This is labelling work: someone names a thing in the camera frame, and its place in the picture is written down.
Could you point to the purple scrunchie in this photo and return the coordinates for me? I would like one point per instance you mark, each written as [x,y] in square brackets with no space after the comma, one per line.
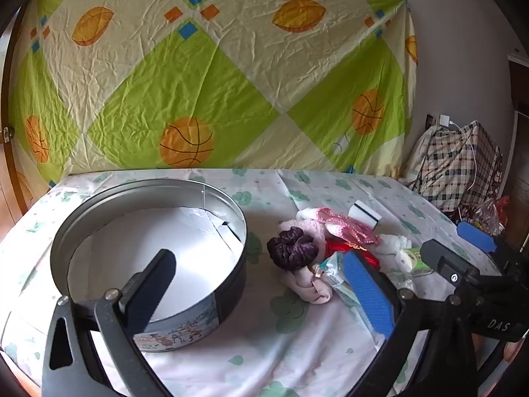
[289,248]

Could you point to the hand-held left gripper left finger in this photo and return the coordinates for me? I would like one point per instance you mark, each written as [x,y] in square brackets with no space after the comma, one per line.
[151,289]

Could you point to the white charger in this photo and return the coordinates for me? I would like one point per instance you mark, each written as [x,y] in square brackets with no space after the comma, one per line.
[445,120]

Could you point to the red plastic bag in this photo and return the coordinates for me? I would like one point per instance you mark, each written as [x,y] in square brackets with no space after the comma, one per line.
[489,215]

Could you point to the green cream printed bedsheet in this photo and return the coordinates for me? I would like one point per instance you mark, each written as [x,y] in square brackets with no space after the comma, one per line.
[206,70]

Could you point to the white fluffy ball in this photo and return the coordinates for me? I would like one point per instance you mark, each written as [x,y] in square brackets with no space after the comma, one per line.
[392,243]

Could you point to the green tissue packet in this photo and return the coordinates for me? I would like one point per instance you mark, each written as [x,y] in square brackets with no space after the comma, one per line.
[409,258]

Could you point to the red embroidered pouch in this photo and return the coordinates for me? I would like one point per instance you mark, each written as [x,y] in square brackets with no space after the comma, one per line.
[337,248]

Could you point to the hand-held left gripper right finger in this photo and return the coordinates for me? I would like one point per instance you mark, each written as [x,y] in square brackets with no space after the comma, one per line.
[368,293]

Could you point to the white sponge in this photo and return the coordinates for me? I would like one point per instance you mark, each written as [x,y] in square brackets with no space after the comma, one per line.
[368,220]

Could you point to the pale pink sock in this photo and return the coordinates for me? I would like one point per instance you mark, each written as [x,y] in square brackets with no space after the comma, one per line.
[310,289]

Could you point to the pink fluffy cloth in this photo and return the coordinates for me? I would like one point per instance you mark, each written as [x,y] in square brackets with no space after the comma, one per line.
[310,227]

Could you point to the round metal tin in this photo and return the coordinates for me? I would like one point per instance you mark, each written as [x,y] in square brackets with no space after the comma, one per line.
[165,223]

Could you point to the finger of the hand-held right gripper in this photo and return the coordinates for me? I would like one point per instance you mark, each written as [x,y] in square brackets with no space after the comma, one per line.
[448,264]
[477,235]

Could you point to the wooden cabinet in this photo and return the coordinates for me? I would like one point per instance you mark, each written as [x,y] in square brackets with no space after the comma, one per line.
[521,153]

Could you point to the cotton swab packet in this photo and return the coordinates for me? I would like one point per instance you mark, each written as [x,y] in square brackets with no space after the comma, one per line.
[334,273]

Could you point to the white floral tablecloth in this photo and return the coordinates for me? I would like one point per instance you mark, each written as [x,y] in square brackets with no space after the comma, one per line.
[268,339]

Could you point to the wall socket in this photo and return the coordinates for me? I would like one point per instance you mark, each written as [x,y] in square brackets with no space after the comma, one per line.
[432,120]

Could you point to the brass door latch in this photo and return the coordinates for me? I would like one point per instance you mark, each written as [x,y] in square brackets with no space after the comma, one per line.
[7,134]

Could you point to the plaid bag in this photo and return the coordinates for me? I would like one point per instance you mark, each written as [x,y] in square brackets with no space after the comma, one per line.
[450,161]

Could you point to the wooden door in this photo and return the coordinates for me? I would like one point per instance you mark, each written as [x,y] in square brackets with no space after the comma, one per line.
[10,190]

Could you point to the pink white knitted cloth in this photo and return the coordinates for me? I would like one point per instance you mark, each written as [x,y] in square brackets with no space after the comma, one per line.
[339,223]

